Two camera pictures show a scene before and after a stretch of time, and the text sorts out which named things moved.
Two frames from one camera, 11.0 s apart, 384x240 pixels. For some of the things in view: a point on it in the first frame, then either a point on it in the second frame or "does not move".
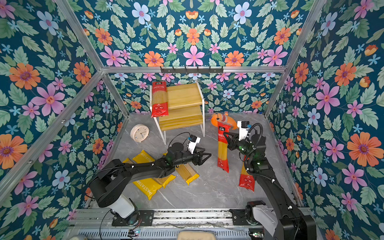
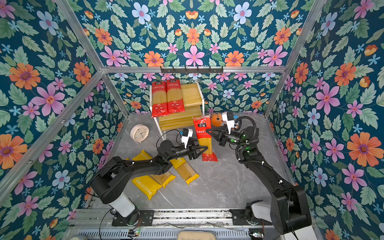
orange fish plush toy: x=217 y=117 does not move
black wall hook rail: x=191 y=71 does not move
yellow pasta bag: x=187 y=173 does not move
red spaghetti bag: x=160 y=101 does not move
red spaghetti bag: x=222 y=154 to x=175 y=103
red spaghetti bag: x=246 y=180 to x=202 y=123
